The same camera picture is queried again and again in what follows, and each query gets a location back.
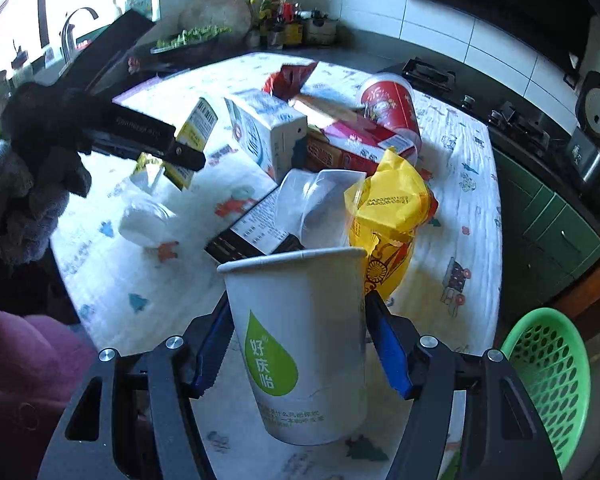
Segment white paper cup green label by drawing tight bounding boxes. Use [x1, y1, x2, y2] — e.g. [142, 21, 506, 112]
[216, 247, 369, 447]

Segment black printed box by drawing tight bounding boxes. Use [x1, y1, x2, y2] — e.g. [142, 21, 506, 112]
[205, 185, 306, 264]

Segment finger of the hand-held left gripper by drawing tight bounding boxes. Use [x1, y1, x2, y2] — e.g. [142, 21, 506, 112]
[89, 129, 207, 172]

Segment red white carton box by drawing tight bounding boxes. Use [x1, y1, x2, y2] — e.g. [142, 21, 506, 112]
[322, 120, 417, 162]

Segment white plastic lid cup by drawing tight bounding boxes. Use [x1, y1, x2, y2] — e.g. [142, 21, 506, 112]
[119, 160, 179, 249]

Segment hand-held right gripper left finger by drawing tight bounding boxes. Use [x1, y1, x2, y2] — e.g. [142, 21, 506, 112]
[37, 301, 237, 480]

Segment printed white tablecloth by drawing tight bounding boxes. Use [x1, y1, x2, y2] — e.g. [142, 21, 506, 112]
[50, 52, 504, 480]

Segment green plastic basket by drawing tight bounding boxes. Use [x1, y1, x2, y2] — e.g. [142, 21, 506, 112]
[500, 307, 592, 474]

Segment red paper cup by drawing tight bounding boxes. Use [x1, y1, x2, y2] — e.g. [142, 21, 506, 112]
[356, 72, 424, 154]

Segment clear plastic cup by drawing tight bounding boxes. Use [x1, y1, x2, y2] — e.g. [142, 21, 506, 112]
[275, 169, 368, 251]

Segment yellow labelled box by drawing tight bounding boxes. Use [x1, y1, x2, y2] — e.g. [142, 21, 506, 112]
[162, 97, 219, 191]

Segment green kitchen cabinet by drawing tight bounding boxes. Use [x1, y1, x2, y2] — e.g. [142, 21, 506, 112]
[490, 135, 600, 321]

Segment orange red box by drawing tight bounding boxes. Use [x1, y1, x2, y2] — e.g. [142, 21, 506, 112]
[306, 134, 381, 177]

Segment red snack wrapper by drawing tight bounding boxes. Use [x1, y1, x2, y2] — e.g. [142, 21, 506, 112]
[262, 61, 320, 101]

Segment yellow snack bag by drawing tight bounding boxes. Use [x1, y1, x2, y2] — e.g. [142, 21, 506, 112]
[343, 147, 439, 306]

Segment maroon clothing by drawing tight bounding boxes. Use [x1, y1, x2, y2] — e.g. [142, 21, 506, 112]
[0, 304, 112, 480]

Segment green leafy vegetables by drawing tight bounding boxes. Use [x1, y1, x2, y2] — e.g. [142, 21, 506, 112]
[150, 25, 234, 56]

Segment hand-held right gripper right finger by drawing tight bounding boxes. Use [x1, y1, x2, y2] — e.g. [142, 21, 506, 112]
[362, 290, 566, 480]

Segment white blue milk carton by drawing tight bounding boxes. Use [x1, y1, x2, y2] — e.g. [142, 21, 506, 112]
[224, 89, 309, 185]

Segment black gas stove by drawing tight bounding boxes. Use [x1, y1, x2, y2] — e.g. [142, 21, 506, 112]
[380, 57, 552, 154]

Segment cluster of condiment bottles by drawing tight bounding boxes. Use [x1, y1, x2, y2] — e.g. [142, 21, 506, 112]
[247, 0, 331, 51]

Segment black rice cooker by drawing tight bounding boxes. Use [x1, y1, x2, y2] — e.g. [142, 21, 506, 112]
[565, 71, 600, 199]

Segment beige biscuit packet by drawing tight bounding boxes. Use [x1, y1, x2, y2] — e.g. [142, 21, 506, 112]
[289, 92, 367, 129]

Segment person's left hand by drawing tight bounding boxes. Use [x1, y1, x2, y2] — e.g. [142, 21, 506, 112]
[0, 139, 93, 266]

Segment metal faucet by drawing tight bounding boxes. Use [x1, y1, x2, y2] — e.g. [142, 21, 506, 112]
[60, 7, 101, 62]

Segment large round brown gourd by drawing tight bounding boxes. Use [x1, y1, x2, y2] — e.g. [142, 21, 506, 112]
[179, 0, 254, 44]

